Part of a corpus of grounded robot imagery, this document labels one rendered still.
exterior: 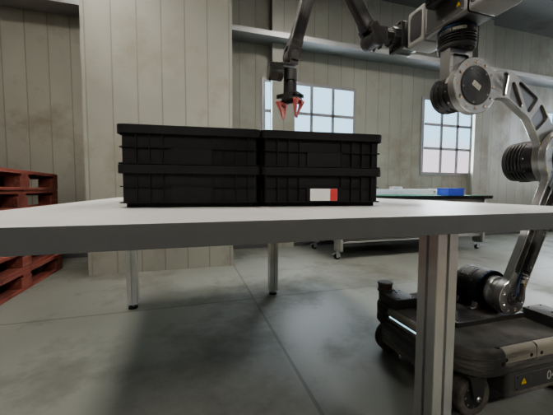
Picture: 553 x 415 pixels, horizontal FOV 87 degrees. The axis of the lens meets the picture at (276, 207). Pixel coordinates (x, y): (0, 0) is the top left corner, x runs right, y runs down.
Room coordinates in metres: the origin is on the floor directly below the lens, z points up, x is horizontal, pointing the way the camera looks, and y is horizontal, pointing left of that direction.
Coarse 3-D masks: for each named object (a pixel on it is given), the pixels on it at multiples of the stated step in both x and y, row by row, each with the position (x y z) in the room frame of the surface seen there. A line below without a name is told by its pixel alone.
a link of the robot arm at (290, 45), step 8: (304, 0) 1.23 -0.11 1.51; (312, 0) 1.24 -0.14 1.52; (304, 8) 1.23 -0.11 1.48; (296, 16) 1.24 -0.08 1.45; (304, 16) 1.24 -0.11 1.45; (296, 24) 1.23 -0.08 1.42; (304, 24) 1.24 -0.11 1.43; (296, 32) 1.23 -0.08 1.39; (304, 32) 1.25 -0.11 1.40; (288, 40) 1.26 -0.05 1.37; (296, 40) 1.23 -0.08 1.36; (288, 48) 1.23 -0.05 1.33; (296, 48) 1.23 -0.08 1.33; (288, 56) 1.23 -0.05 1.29
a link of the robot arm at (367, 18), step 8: (352, 0) 1.29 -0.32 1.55; (360, 0) 1.29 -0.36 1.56; (352, 8) 1.31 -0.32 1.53; (360, 8) 1.30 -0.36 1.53; (360, 16) 1.31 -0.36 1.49; (368, 16) 1.31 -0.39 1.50; (360, 24) 1.32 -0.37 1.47; (368, 24) 1.31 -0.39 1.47; (376, 24) 1.30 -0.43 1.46; (360, 32) 1.35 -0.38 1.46; (376, 32) 1.30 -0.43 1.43; (384, 32) 1.32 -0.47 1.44; (360, 40) 1.38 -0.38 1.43; (376, 40) 1.31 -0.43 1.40; (384, 40) 1.32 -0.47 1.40
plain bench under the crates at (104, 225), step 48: (0, 240) 0.39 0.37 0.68; (48, 240) 0.40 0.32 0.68; (96, 240) 0.42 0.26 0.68; (144, 240) 0.44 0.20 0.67; (192, 240) 0.46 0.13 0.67; (240, 240) 0.48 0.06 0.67; (288, 240) 0.50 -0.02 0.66; (432, 240) 0.68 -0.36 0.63; (432, 288) 0.67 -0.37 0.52; (432, 336) 0.67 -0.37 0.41; (432, 384) 0.66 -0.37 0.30
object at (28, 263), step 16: (0, 176) 2.20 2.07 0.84; (16, 176) 2.13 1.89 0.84; (32, 176) 2.65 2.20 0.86; (48, 176) 2.68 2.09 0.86; (0, 192) 1.93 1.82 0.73; (16, 192) 2.11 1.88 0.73; (32, 192) 2.33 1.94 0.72; (48, 192) 2.58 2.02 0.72; (0, 208) 1.98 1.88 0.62; (16, 208) 2.10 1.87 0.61; (16, 256) 2.05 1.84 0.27; (32, 256) 2.58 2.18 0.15; (48, 256) 2.52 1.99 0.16; (0, 272) 2.01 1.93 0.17; (16, 272) 2.04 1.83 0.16; (48, 272) 2.53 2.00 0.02; (16, 288) 2.08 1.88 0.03; (0, 304) 1.85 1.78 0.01
